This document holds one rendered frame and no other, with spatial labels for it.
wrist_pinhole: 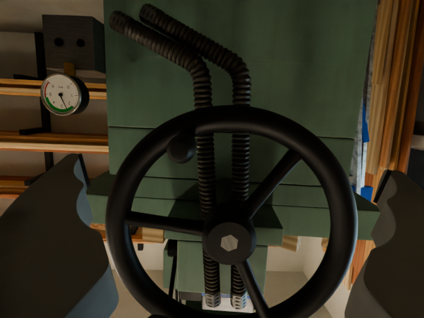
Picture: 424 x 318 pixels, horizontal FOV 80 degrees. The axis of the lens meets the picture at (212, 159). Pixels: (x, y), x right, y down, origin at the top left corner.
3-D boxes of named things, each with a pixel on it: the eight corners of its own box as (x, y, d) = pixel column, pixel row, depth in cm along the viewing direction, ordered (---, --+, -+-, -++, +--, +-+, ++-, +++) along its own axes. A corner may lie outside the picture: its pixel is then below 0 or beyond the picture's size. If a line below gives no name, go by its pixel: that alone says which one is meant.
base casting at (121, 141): (358, 139, 44) (350, 188, 46) (282, 122, 101) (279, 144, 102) (104, 126, 46) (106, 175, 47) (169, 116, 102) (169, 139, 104)
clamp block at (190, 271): (271, 246, 39) (266, 298, 40) (259, 211, 52) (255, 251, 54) (174, 240, 39) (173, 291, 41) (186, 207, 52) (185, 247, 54)
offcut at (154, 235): (163, 225, 50) (163, 243, 51) (168, 218, 53) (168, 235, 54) (142, 223, 51) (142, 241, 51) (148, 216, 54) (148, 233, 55)
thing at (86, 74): (91, 15, 39) (93, 70, 40) (122, 37, 51) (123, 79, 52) (36, 12, 39) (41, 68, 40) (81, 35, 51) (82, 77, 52)
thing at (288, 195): (337, 187, 46) (334, 208, 47) (301, 163, 67) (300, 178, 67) (118, 175, 47) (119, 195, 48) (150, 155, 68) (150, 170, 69)
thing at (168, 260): (187, 251, 87) (185, 289, 90) (190, 238, 95) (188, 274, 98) (162, 249, 87) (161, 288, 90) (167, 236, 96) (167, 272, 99)
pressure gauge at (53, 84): (78, 60, 37) (81, 117, 39) (91, 64, 41) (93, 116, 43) (36, 58, 37) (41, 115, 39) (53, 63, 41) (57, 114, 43)
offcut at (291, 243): (281, 223, 54) (279, 238, 54) (275, 228, 51) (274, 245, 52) (302, 229, 51) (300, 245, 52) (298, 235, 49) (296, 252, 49)
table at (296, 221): (431, 237, 37) (422, 274, 38) (337, 180, 67) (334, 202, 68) (26, 212, 39) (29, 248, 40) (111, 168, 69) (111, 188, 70)
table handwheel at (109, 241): (400, 312, 28) (163, 383, 31) (327, 228, 48) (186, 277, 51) (317, 54, 23) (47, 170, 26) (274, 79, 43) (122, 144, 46)
